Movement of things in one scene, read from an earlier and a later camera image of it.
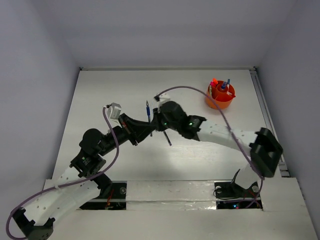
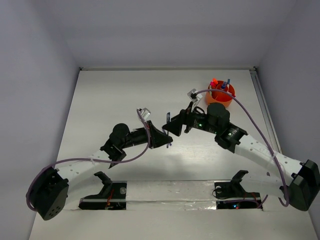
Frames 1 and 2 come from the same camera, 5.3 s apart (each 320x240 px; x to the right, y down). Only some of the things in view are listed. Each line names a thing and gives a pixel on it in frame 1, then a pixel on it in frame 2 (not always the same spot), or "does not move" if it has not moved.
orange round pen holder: [222, 93] does not move
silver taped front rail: [170, 195] does not move
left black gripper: [136, 129] → [158, 138]
